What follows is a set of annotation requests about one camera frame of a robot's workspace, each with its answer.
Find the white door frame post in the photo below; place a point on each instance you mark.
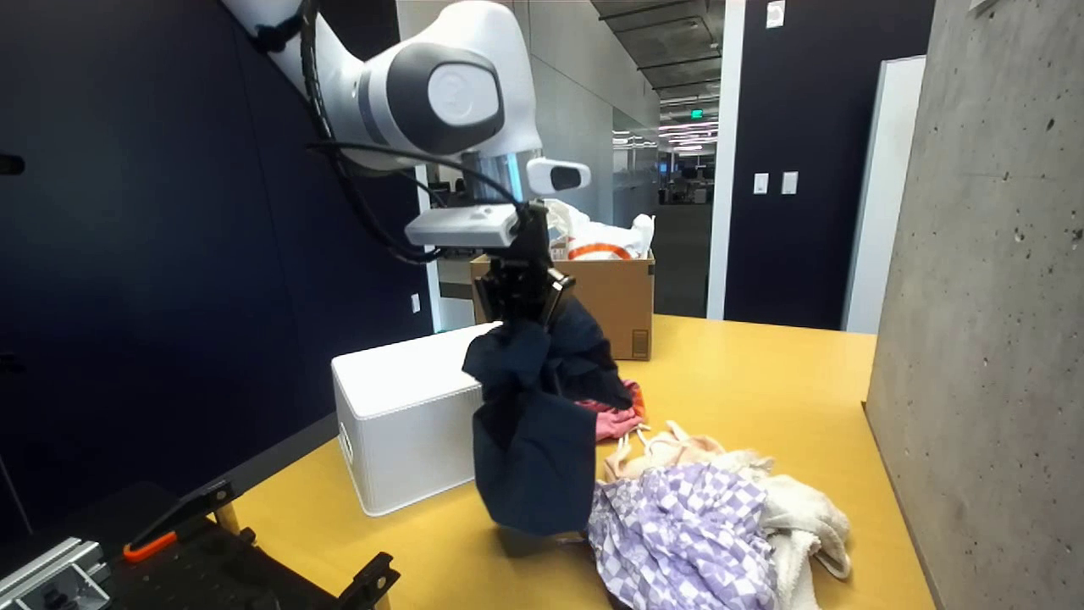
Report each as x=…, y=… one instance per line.
x=727, y=156

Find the pale pink shirt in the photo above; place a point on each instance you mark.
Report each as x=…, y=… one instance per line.
x=690, y=445

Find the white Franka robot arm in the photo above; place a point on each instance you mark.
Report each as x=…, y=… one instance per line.
x=441, y=96

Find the brown cardboard box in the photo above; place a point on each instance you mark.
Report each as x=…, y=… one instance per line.
x=615, y=305

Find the dark blue shirt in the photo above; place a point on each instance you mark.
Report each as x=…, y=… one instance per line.
x=535, y=452

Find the white whiteboard panel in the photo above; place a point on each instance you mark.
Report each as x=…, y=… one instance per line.
x=886, y=190

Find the aluminium extrusion rail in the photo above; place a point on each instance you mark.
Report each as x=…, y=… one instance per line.
x=46, y=576

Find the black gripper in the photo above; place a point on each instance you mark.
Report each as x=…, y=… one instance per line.
x=525, y=277

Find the white wall light switch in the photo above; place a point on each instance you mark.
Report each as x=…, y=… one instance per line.
x=761, y=183
x=790, y=181

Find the silver white wrist camera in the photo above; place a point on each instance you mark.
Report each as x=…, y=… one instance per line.
x=460, y=225

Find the red pink crumpled cloth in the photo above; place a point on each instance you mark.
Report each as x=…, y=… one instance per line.
x=617, y=420

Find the purple white checkered shirt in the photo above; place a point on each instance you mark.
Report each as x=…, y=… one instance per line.
x=690, y=543

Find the grey white terry cloth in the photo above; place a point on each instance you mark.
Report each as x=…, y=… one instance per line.
x=806, y=519

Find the white plastic storage box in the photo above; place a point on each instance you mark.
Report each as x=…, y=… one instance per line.
x=393, y=417

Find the grey concrete pillar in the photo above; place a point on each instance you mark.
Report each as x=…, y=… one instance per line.
x=995, y=315

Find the white plastic bag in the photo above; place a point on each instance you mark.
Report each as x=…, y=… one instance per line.
x=605, y=230

